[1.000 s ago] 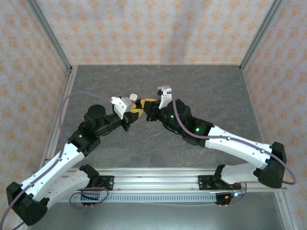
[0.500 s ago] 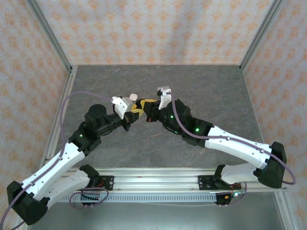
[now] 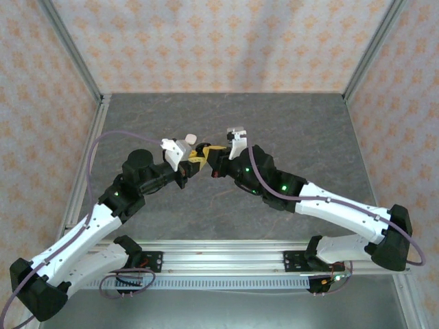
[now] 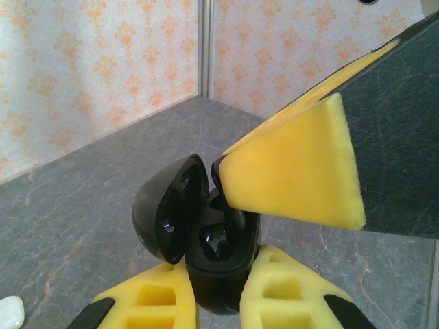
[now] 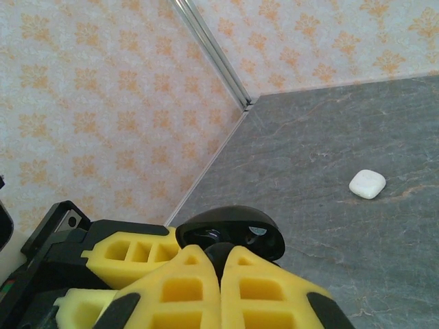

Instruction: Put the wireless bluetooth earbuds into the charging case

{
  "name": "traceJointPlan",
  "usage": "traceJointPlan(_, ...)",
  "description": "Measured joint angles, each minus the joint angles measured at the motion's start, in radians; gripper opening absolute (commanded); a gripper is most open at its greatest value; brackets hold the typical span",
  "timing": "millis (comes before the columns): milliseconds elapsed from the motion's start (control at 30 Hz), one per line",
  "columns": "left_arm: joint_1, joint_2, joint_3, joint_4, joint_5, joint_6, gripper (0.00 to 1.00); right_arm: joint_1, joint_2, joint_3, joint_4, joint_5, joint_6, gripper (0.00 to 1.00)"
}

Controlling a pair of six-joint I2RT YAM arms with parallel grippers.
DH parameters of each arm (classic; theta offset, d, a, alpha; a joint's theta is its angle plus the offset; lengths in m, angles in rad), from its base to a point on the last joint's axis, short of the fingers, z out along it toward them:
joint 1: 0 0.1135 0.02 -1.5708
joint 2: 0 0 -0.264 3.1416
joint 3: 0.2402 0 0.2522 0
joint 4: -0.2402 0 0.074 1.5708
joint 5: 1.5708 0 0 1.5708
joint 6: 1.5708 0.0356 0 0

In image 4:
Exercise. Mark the white earbud charging case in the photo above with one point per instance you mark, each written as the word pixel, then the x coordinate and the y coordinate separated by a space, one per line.
pixel 10 313

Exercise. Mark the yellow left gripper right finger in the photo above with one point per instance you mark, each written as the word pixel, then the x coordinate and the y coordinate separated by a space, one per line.
pixel 250 308

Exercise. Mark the aluminium corner post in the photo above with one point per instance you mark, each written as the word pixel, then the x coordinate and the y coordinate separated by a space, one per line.
pixel 206 48

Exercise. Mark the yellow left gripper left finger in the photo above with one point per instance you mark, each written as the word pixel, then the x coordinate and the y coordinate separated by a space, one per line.
pixel 187 308

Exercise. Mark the black earbud charging case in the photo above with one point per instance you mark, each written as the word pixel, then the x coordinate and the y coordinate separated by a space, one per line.
pixel 151 205

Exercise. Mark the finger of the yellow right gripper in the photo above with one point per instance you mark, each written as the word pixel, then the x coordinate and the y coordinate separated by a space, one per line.
pixel 291 171
pixel 308 102

